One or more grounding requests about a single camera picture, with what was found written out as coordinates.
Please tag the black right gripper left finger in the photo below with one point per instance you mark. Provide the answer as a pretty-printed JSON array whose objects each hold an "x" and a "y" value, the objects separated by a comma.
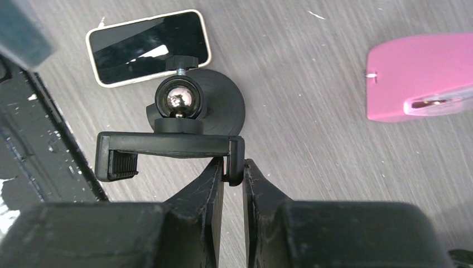
[{"x": 183, "y": 231}]

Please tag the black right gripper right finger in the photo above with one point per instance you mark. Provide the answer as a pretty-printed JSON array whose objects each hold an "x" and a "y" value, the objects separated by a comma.
[{"x": 282, "y": 232}]

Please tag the black phone stand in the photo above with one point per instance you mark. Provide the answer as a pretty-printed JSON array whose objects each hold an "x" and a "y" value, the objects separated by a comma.
[{"x": 196, "y": 113}]

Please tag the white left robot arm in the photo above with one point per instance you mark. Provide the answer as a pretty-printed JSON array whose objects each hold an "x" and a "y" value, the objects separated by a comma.
[{"x": 25, "y": 40}]

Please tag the pink wedge stand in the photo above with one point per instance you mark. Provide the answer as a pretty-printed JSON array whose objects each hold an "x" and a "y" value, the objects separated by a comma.
[{"x": 419, "y": 76}]

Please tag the smartphone with cream case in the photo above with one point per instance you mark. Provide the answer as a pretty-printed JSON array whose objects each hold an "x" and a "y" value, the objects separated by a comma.
[{"x": 137, "y": 51}]

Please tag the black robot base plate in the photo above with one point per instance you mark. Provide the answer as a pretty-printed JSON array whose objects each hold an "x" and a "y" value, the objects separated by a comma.
[{"x": 41, "y": 160}]

